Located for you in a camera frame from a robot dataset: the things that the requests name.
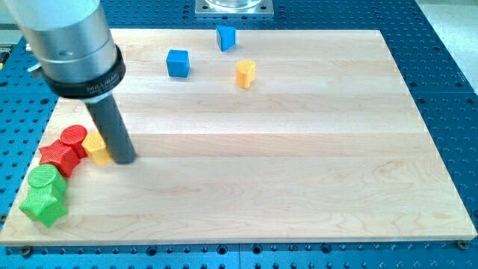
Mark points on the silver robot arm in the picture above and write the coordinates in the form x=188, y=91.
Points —
x=73, y=45

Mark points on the blue cube block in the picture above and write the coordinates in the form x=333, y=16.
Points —
x=178, y=64

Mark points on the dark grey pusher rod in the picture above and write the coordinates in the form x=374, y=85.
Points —
x=108, y=120

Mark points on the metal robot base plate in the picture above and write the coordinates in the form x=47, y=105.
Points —
x=234, y=8

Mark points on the blue perforated breadboard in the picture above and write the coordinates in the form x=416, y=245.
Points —
x=445, y=98

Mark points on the red cylinder block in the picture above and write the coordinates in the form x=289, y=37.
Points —
x=73, y=136

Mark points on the blue triangle block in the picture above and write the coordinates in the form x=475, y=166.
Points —
x=226, y=37

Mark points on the red star block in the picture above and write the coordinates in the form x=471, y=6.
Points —
x=63, y=157

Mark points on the green star block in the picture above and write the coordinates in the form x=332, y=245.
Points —
x=44, y=205

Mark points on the green cylinder block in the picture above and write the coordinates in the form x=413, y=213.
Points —
x=45, y=175

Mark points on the yellow hexagon block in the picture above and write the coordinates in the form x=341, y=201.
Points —
x=96, y=149

